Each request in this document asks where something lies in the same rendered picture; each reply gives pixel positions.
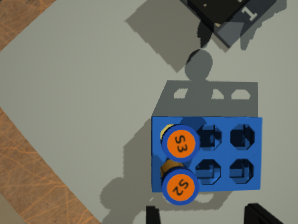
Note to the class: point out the blue tube rack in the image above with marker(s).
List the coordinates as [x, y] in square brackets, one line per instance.
[237, 145]

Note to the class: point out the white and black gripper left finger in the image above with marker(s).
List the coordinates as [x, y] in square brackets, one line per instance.
[152, 215]

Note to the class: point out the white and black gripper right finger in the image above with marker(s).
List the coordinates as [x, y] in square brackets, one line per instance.
[256, 214]

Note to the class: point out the grey bench mat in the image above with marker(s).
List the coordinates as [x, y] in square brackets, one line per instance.
[82, 81]

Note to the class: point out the dark grey flat base plate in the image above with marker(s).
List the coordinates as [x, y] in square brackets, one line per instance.
[237, 24]

